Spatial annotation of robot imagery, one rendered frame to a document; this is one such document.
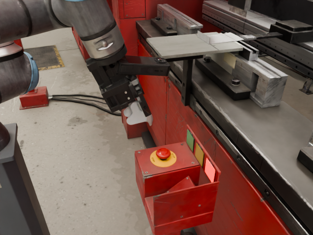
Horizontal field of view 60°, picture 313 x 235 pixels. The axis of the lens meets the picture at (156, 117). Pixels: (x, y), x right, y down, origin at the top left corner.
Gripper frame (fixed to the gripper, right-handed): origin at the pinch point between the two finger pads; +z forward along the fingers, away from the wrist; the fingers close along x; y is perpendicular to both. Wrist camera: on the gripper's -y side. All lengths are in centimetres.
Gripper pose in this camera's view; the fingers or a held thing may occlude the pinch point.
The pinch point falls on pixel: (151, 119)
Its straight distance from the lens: 66.4
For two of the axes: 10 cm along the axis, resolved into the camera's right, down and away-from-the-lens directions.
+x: 2.8, 5.2, -8.0
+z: 3.3, 7.4, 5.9
